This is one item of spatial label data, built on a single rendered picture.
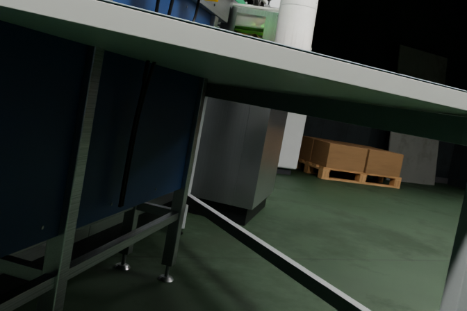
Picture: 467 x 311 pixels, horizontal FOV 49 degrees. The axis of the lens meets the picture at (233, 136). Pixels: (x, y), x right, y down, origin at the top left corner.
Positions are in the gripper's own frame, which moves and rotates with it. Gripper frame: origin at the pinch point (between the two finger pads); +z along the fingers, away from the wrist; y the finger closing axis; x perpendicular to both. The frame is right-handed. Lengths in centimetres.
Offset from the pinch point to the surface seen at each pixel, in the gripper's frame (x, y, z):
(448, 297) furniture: 69, 81, 66
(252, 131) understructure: -7, -71, 48
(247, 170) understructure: -6, -71, 69
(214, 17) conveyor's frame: -7.6, 28.8, 7.8
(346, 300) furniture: 51, 58, 80
